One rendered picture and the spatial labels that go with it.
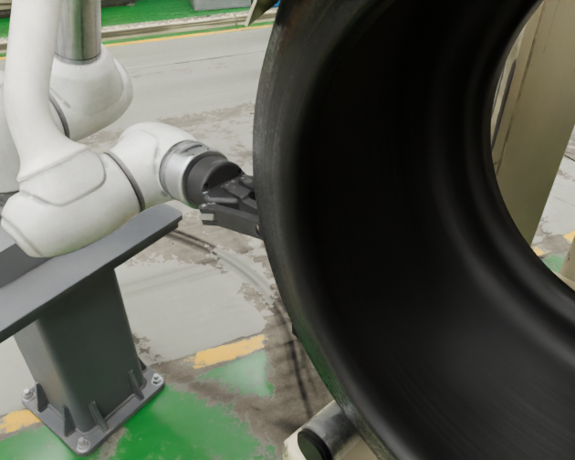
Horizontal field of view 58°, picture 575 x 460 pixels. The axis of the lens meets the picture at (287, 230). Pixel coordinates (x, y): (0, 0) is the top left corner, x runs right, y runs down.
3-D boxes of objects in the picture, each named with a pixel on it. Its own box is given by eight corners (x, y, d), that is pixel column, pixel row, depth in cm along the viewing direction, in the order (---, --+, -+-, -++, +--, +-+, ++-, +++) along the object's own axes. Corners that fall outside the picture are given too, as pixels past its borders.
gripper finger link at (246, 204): (229, 182, 67) (220, 185, 66) (285, 210, 59) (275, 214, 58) (233, 207, 69) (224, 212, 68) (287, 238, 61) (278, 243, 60)
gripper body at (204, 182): (177, 167, 68) (218, 187, 61) (229, 146, 72) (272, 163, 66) (188, 216, 72) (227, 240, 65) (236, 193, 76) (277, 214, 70)
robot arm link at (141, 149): (224, 183, 81) (153, 226, 75) (172, 159, 92) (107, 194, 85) (204, 121, 75) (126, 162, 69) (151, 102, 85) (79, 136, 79)
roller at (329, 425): (497, 266, 68) (520, 295, 67) (475, 279, 71) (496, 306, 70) (305, 430, 49) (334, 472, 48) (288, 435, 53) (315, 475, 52)
